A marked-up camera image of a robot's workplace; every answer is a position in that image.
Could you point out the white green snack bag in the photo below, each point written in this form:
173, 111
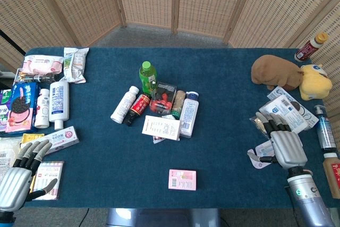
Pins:
75, 65

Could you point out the red candy pack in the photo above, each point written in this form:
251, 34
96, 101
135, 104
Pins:
163, 98

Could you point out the woven bamboo folding screen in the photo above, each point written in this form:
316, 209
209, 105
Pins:
170, 1

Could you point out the white blue snack pack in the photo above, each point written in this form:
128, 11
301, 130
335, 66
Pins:
284, 112

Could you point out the blue cookie package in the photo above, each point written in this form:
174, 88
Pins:
22, 107

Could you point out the small pink box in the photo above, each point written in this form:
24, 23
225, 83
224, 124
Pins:
182, 179

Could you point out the white flat lotion bottle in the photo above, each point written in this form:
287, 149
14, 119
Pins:
189, 114

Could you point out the purple green snack pack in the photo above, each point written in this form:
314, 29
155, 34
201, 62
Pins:
4, 110

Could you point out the brown plush toy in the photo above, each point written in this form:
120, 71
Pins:
276, 71

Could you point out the white plastic bag pack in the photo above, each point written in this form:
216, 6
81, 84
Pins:
8, 152

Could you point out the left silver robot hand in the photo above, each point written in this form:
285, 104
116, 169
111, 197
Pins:
13, 184

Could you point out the green tea bottle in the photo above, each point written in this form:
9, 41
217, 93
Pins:
147, 77

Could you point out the small card under carton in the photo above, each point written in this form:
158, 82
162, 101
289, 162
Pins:
157, 138

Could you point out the yellow plush toy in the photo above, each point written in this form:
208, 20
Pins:
314, 82

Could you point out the brown green cylinder can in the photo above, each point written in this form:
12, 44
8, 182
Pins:
178, 103

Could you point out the white pink yogurt bottle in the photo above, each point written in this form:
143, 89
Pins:
43, 110

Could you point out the yellow snack packet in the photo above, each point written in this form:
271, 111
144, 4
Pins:
27, 138

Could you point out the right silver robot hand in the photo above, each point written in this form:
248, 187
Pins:
288, 144

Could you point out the pastel pens pack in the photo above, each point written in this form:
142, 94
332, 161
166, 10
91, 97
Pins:
51, 176

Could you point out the white cookie package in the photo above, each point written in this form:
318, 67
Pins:
302, 108

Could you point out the white printed carton box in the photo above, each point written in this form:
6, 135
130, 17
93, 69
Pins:
160, 127

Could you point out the large white shampoo bottle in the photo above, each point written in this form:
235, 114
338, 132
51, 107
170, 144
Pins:
59, 102

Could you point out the brown juice bottle white cap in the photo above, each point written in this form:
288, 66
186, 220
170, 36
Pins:
332, 175

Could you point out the pink wet wipes pack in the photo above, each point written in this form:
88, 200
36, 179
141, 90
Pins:
42, 64

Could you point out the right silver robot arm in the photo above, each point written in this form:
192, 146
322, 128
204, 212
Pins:
309, 200

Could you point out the clear plastic blister pack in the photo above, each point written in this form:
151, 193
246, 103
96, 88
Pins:
261, 151

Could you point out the small white bottle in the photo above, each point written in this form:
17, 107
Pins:
125, 104

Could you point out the dark red label bottle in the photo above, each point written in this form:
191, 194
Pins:
136, 109

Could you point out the red bottle with yellow cap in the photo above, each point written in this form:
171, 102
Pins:
309, 47

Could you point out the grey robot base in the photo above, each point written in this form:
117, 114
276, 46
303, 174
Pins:
162, 217

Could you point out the pink white toothpaste box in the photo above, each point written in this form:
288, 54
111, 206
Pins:
59, 138

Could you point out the blue pump bottle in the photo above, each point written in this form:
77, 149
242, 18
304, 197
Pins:
325, 131

